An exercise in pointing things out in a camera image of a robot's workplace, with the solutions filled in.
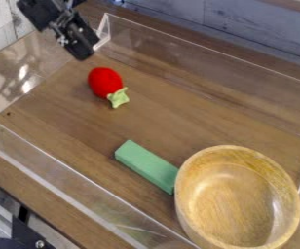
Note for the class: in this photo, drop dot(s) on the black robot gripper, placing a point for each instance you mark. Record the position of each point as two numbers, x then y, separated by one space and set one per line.
55 14

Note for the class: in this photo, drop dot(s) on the red knitted strawberry toy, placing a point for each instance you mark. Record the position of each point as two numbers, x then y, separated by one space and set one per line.
106 85

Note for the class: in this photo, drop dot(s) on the wooden bowl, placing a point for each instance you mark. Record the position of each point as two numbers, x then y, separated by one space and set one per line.
237 201

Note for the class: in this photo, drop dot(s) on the green rectangular block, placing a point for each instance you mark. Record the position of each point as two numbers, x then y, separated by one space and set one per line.
146 164

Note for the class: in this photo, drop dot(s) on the black device with screw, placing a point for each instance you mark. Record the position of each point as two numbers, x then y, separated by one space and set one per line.
24 238

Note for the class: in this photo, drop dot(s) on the clear acrylic corner bracket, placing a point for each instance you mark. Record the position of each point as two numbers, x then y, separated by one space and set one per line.
103 32

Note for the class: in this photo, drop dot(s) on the clear acrylic front wall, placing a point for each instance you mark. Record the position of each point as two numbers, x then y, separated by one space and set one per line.
86 212

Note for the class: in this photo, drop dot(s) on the clear acrylic wall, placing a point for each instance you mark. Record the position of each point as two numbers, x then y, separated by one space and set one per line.
258 91
86 212

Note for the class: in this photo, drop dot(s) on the clear acrylic back wall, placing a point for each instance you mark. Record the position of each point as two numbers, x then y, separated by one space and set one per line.
258 91

